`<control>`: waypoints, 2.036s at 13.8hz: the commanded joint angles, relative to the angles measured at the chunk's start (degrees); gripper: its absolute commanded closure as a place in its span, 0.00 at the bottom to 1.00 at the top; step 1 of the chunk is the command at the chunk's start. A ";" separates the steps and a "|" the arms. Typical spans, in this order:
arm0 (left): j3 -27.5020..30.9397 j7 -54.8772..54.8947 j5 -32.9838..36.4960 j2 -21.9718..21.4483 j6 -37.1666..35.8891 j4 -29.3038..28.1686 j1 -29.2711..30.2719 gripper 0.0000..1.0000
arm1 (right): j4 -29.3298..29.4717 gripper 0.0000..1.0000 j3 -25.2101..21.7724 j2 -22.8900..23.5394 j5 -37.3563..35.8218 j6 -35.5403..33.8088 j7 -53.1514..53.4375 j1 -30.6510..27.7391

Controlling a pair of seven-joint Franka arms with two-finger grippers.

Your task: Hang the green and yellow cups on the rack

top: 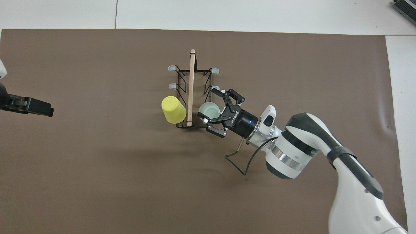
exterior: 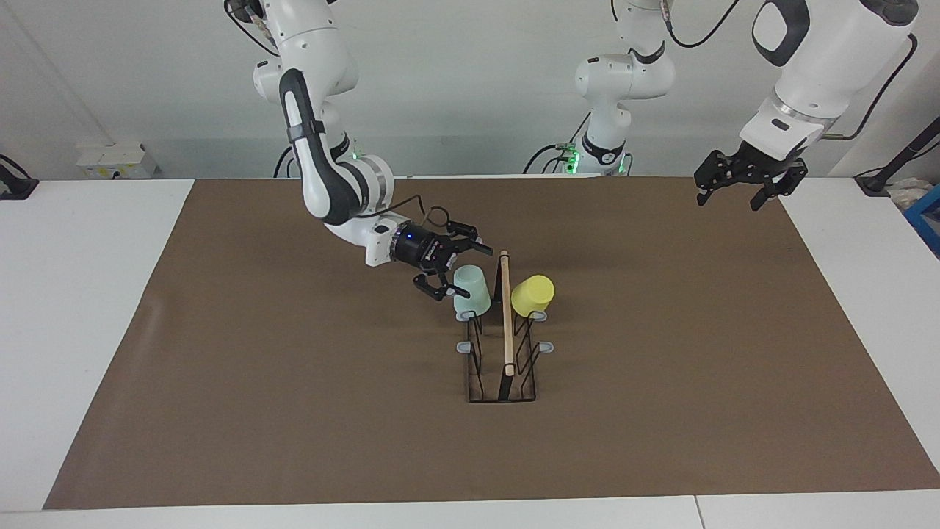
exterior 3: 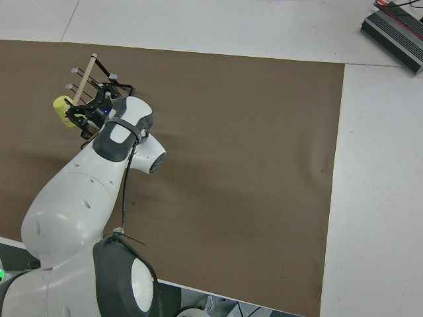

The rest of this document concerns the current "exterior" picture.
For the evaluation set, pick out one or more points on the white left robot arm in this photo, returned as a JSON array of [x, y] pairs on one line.
[[830, 51]]

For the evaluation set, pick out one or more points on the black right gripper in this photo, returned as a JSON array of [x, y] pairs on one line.
[[418, 250]]

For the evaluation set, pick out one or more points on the blue crate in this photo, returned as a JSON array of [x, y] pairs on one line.
[[927, 220]]

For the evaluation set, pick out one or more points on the pale green plastic cup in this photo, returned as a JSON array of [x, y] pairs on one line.
[[471, 292]]

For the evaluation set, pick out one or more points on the white socket box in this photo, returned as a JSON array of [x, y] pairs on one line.
[[117, 162]]

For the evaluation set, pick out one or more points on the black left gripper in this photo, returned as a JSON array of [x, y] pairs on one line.
[[764, 163]]

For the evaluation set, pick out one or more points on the brown table mat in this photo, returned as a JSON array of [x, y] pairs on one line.
[[294, 441]]

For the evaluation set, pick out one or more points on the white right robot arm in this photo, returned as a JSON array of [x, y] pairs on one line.
[[316, 147]]

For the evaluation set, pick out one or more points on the crumpled clear plastic bag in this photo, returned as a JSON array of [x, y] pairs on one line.
[[907, 195]]

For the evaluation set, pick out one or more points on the black angled camera stand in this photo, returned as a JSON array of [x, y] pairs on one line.
[[899, 158]]

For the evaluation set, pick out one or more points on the yellow plastic cup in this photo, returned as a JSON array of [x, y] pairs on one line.
[[532, 294]]

